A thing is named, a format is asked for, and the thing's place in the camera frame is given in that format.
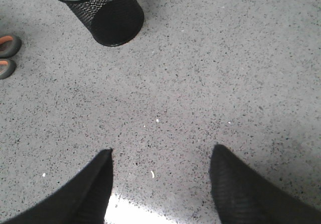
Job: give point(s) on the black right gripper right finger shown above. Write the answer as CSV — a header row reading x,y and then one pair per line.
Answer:
x,y
241,195

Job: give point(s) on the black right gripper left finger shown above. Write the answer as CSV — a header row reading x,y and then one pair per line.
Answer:
x,y
83,199

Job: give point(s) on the black mesh pen bucket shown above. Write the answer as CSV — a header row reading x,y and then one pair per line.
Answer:
x,y
111,22

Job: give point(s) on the black orange scissors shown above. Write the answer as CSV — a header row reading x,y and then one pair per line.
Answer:
x,y
10,45

